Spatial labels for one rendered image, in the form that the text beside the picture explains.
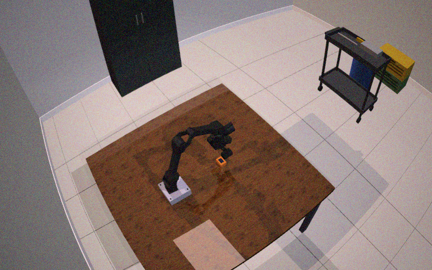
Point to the orange block with black square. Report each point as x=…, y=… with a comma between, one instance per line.
x=221, y=162

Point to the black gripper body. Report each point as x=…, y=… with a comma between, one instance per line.
x=220, y=145

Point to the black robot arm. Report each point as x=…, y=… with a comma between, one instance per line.
x=216, y=131

